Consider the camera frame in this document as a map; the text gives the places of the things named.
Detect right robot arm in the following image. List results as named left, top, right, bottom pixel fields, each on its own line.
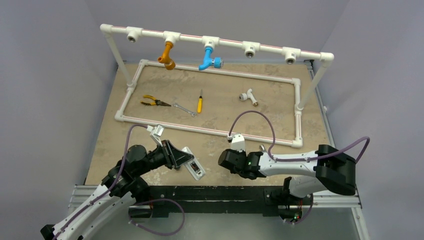
left=218, top=144, right=357, bottom=204

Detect aluminium table frame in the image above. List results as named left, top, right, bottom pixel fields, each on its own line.
left=67, top=59, right=370, bottom=240

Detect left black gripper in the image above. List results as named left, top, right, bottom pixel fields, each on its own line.
left=134, top=139, right=194, bottom=177

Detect white plastic faucet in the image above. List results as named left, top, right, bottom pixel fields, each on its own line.
left=238, top=88, right=259, bottom=107

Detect yellow handled pliers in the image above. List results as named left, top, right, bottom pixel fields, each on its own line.
left=140, top=94, right=171, bottom=107

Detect orange plastic faucet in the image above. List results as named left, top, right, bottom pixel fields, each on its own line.
left=157, top=41, right=176, bottom=70

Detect small silver wrench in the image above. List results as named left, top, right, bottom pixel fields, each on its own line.
left=173, top=102, right=197, bottom=117

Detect white PVC pipe frame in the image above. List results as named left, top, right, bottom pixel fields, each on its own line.
left=99, top=24, right=335, bottom=149

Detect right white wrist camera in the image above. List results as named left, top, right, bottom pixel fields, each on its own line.
left=227, top=133, right=246, bottom=153

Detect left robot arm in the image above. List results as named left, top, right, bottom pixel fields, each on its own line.
left=40, top=140, right=205, bottom=240

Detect blue plastic faucet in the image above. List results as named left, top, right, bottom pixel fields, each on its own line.
left=198, top=46, right=224, bottom=71

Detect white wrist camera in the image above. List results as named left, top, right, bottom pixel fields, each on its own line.
left=146, top=124, right=165, bottom=147
left=227, top=133, right=246, bottom=153

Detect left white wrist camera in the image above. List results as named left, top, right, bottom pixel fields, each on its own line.
left=146, top=124, right=165, bottom=147

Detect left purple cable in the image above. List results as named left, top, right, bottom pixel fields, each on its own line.
left=51, top=124, right=186, bottom=240

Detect white AC remote control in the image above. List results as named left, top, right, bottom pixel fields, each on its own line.
left=182, top=146, right=206, bottom=181

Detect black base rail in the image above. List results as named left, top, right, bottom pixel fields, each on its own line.
left=128, top=186, right=313, bottom=222

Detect yellow handled screwdriver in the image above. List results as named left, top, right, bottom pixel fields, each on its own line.
left=196, top=89, right=203, bottom=114

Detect purple cable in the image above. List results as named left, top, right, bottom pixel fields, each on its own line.
left=227, top=110, right=371, bottom=226
left=51, top=124, right=186, bottom=240

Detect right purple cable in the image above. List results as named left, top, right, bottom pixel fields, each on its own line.
left=227, top=110, right=371, bottom=226

